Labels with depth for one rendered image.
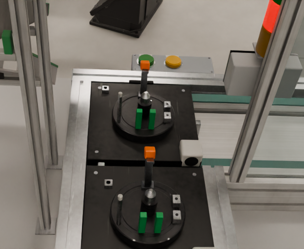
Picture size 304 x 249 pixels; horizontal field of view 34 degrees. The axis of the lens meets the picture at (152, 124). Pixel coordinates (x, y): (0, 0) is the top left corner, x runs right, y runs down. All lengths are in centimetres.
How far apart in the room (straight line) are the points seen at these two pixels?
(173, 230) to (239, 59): 32
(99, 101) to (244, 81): 39
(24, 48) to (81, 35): 82
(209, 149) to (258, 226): 20
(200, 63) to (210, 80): 7
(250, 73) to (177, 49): 66
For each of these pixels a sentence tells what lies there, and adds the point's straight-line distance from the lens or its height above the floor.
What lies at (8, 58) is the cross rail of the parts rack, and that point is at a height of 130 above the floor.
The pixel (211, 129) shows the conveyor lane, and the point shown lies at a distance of 118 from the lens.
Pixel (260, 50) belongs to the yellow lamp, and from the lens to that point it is 84.
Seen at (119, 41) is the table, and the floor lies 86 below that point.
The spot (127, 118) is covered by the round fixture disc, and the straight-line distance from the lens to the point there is 107.
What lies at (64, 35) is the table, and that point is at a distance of 152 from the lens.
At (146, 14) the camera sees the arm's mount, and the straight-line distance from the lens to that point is 154.
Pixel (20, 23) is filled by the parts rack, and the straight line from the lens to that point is 69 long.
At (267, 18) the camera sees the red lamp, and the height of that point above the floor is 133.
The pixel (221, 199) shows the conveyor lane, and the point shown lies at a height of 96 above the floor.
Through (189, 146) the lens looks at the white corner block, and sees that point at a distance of 103.
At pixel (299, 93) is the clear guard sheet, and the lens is 89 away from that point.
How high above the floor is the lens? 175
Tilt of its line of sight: 46 degrees down
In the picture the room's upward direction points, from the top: 7 degrees clockwise
